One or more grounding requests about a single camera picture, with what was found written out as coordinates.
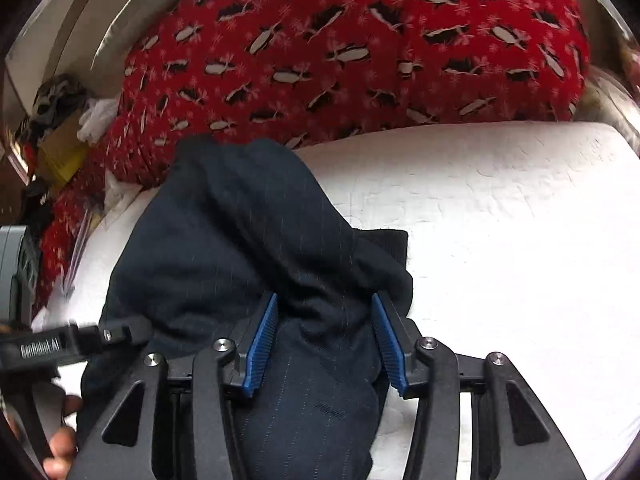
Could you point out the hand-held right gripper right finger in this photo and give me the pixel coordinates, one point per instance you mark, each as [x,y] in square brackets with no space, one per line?
[387,345]

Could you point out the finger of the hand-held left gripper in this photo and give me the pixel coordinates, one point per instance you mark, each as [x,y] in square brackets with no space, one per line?
[127,332]

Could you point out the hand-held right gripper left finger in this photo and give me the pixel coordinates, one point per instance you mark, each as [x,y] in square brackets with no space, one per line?
[260,345]

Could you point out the dark navy pinstriped garment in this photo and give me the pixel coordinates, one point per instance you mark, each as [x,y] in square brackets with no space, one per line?
[225,235]

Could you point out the person's left hand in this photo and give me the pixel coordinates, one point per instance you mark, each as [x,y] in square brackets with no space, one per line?
[62,452]

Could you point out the yellow cardboard box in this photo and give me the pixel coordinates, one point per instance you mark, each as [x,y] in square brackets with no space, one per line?
[62,152]

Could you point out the white quilted bed mattress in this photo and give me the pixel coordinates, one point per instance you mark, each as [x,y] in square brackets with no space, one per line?
[500,235]

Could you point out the white plastic bag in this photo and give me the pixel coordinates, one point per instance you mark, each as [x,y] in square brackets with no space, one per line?
[100,120]

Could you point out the grey patterned cloth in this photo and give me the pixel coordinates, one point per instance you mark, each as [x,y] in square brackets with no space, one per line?
[57,97]

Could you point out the red penguin print blanket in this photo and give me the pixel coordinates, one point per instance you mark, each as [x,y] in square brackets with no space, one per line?
[350,60]

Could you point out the grey white pillow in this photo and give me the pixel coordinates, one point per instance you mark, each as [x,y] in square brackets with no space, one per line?
[612,105]

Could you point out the white bed frame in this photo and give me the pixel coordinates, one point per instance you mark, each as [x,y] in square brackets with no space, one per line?
[100,15]

